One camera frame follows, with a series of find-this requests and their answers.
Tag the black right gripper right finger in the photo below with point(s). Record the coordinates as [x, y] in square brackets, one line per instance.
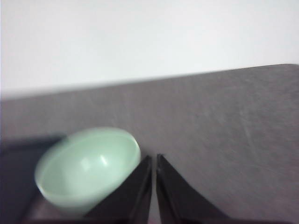
[179, 202]

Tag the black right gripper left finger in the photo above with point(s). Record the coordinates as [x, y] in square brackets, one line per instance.
[130, 202]

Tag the green ceramic bowl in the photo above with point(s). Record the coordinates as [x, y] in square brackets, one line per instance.
[80, 168]

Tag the dark teal rectangular tray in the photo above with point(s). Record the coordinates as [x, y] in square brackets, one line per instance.
[22, 200]

